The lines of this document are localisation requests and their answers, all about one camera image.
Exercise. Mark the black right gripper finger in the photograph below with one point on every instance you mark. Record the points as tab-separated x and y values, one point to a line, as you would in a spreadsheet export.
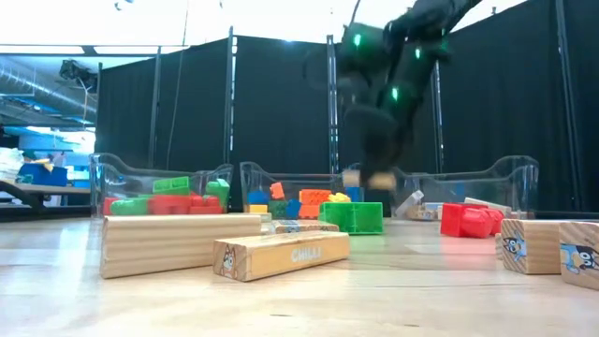
381	150

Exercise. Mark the large green plastic block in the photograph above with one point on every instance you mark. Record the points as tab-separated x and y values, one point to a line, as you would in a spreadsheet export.
131	207
219	189
170	186
351	217

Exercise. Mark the large red plastic block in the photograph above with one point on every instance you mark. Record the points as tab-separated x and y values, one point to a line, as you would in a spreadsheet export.
206	205
470	221
168	205
110	206

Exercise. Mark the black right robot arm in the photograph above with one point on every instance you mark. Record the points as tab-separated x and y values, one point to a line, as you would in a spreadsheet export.
440	19

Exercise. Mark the black curtain panel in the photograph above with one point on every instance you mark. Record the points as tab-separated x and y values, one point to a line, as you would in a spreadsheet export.
589	93
281	103
355	150
196	103
505	103

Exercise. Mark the medium blue plastic block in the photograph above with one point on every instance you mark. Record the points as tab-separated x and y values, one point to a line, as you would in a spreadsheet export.
258	197
294	208
354	194

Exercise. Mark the metal curtain pole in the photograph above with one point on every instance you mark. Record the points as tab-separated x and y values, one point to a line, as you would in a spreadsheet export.
438	140
332	121
229	93
154	107

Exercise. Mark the wooden block grey label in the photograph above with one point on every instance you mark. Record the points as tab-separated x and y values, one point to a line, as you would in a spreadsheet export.
411	202

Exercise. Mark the medium yellow plastic block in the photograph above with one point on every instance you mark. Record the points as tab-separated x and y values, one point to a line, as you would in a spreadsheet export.
339	198

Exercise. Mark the wooden block blue label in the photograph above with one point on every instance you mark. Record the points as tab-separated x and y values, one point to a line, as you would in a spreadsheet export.
531	245
304	226
433	206

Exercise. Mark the clear plastic bin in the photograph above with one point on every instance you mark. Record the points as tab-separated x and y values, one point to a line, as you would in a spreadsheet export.
290	180
515	182
107	171

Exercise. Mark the medium green plastic block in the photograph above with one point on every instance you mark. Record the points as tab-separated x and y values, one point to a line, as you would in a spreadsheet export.
278	209

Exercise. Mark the printed wooden block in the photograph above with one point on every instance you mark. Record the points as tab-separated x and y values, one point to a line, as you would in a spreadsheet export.
281	255

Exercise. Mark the wooden block pink label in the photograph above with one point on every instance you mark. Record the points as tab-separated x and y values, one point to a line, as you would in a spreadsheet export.
521	215

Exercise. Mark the black hanging equipment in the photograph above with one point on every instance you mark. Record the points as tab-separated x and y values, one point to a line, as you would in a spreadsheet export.
77	72

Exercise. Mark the blue storage box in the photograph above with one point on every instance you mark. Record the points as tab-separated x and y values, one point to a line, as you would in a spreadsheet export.
47	175

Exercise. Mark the wooden background table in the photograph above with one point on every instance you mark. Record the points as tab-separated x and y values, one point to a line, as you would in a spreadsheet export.
47	189

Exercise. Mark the white stacked items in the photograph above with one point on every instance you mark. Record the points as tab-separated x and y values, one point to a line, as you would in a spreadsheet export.
9	164

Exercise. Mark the silver ventilation duct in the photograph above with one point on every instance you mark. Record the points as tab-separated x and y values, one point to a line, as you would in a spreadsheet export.
28	89

